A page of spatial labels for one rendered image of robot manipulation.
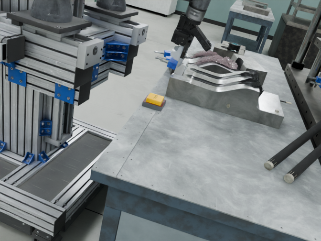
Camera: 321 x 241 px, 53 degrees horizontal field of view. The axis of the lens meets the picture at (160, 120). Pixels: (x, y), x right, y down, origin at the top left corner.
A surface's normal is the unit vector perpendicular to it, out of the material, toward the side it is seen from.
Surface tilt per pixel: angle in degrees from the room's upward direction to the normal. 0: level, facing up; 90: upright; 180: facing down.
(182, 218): 90
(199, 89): 90
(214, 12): 90
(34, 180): 0
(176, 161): 0
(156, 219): 90
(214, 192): 0
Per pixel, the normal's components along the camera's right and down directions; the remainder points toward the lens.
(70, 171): 0.21, -0.87
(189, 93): -0.22, 0.41
